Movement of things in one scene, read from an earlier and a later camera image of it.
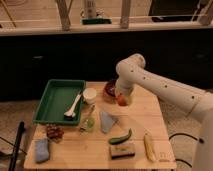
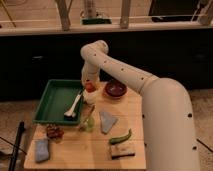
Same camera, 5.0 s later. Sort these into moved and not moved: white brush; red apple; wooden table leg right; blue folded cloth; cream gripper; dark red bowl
Moved: cream gripper; red apple
Not moved: white brush; dark red bowl; wooden table leg right; blue folded cloth
